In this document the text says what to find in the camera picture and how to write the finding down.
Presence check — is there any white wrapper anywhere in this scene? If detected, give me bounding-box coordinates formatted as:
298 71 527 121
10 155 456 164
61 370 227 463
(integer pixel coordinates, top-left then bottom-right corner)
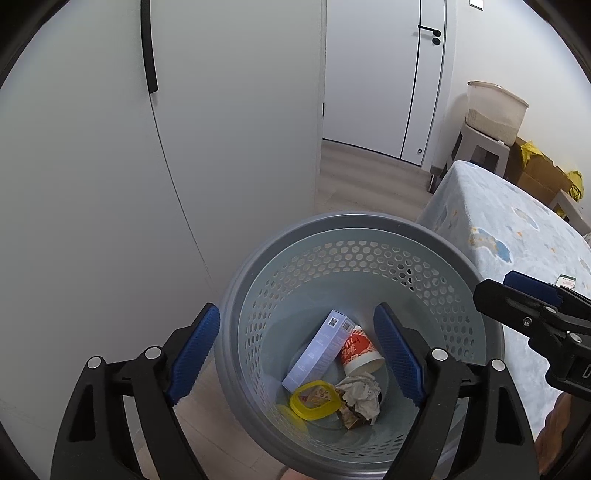
336 373 382 423

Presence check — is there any yellow plastic lid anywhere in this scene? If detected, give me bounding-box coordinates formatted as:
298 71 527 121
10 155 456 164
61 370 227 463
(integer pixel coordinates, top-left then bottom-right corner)
290 381 341 421

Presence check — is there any light blue printed blanket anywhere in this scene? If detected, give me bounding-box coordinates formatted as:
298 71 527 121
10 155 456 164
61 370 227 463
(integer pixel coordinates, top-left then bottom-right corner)
416 160 591 439

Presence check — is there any person's right hand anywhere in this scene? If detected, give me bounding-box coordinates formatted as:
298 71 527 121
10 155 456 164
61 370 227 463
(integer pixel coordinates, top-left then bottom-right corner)
534 394 583 467

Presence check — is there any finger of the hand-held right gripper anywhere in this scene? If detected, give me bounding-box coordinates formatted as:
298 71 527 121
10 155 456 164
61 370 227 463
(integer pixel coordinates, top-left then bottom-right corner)
473 278 571 342
503 271 591 324

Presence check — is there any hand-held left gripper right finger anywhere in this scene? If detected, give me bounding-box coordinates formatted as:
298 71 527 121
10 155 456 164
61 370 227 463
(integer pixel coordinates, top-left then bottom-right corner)
373 302 541 480

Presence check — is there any grey perforated plastic bin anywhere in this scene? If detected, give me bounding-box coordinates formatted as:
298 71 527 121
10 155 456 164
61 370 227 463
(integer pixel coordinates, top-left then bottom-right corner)
215 211 506 480

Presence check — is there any red paper cup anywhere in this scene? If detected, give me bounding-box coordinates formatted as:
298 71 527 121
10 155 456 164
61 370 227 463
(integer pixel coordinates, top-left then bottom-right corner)
341 325 385 377

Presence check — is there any brown cardboard box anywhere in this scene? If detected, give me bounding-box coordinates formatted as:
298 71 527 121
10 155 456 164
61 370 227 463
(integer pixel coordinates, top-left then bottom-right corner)
505 136 575 204

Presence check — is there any yellow plastic bag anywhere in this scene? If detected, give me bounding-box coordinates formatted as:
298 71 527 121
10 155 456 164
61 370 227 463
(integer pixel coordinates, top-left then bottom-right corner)
521 141 548 169
566 170 585 201

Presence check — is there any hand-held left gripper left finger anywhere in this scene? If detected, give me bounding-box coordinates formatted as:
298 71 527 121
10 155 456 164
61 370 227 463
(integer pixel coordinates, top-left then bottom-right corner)
50 302 221 480

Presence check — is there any black wardrobe handle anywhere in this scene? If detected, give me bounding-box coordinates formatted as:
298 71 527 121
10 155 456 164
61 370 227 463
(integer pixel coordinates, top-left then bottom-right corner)
141 0 159 95

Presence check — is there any beige storage box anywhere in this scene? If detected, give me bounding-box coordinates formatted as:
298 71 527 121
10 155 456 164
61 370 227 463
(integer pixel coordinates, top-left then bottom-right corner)
465 80 529 144

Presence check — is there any red snack wrapper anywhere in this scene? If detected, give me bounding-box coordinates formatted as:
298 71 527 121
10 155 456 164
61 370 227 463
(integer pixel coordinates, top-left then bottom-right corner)
339 401 365 430

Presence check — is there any white door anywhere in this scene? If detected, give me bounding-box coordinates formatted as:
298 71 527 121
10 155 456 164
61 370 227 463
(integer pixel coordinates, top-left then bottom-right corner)
402 0 455 167

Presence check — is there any purple cartoon print box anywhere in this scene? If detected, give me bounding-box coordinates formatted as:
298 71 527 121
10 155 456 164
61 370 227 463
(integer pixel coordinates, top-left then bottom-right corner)
281 310 356 391

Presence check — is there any grey plastic stool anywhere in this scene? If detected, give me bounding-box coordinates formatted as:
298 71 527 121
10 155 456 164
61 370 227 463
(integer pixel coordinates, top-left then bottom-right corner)
549 189 591 236
445 124 510 178

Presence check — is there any white wardrobe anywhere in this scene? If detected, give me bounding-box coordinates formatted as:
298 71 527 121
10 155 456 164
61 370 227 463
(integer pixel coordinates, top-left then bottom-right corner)
0 0 326 462

